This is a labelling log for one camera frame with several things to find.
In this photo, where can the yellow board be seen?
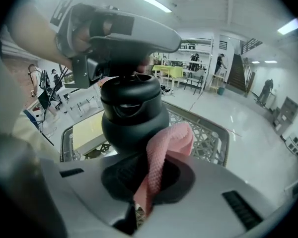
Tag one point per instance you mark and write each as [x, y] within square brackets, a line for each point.
[89, 133]

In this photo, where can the black round container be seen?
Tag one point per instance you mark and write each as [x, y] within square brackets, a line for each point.
[131, 95]

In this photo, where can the white shelving unit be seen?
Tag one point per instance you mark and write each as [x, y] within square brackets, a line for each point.
[186, 48]

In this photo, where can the grey cabinet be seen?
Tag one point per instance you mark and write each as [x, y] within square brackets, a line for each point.
[288, 113]

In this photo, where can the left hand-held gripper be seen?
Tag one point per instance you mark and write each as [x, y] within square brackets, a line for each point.
[64, 41]

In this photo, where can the person's left hand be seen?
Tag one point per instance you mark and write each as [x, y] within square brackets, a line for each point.
[82, 40]

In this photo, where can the small wooden stool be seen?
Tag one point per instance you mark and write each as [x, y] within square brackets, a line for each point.
[216, 80]

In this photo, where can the ceiling tube lights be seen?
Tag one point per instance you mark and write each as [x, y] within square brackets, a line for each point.
[152, 2]

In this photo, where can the pink cloth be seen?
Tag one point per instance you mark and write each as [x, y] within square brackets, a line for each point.
[156, 157]

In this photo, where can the teal bin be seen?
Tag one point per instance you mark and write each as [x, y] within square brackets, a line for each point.
[221, 91]

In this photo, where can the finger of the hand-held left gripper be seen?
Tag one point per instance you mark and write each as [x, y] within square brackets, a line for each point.
[151, 33]

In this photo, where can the person's left forearm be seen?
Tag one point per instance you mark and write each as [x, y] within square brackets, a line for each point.
[37, 33]

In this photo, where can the white drawer unit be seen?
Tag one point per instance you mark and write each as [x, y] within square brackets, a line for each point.
[295, 144]

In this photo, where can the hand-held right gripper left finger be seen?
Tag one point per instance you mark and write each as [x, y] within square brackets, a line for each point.
[84, 202]

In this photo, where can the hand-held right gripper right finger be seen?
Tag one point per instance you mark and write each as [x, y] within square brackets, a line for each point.
[208, 207]

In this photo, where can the yellow table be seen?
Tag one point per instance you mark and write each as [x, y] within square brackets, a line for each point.
[167, 71]

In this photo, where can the dark staircase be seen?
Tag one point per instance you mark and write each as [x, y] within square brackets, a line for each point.
[237, 71]

